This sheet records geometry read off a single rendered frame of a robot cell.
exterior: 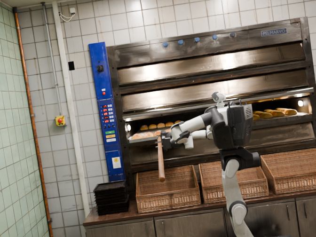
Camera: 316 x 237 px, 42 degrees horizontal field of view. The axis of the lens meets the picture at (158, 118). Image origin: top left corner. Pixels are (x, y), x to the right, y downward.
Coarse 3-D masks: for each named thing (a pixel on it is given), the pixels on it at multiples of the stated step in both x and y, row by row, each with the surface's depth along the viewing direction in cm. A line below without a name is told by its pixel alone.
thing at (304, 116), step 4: (292, 116) 401; (296, 116) 399; (300, 116) 399; (304, 116) 399; (308, 116) 399; (260, 120) 405; (264, 120) 400; (268, 120) 400; (272, 120) 400; (276, 120) 400; (280, 120) 400; (284, 120) 399; (288, 120) 399; (292, 120) 399; (256, 124) 400; (260, 124) 400; (264, 124) 400; (204, 128) 406; (128, 140) 405; (152, 140) 404
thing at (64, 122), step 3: (57, 117) 398; (60, 117) 398; (66, 117) 403; (57, 120) 398; (63, 120) 398; (66, 120) 401; (57, 123) 398; (60, 123) 398; (63, 123) 398; (66, 123) 400
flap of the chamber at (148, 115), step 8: (264, 96) 384; (272, 96) 384; (280, 96) 384; (288, 96) 391; (296, 96) 399; (208, 104) 386; (216, 104) 386; (152, 112) 388; (160, 112) 388; (168, 112) 387; (176, 112) 395; (184, 112) 403; (128, 120) 404
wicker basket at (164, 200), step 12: (168, 168) 402; (180, 168) 401; (192, 168) 394; (144, 180) 401; (156, 180) 400; (168, 180) 399; (180, 180) 399; (192, 180) 399; (144, 192) 398; (156, 192) 398; (168, 192) 356; (180, 192) 356; (192, 192) 356; (144, 204) 383; (156, 204) 357; (168, 204) 357; (180, 204) 357; (192, 204) 357
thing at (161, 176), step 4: (160, 140) 339; (160, 144) 311; (160, 148) 291; (160, 152) 271; (160, 156) 255; (160, 160) 240; (160, 164) 228; (160, 168) 216; (160, 172) 206; (164, 172) 210; (160, 176) 196; (164, 176) 198; (160, 180) 196; (164, 180) 196
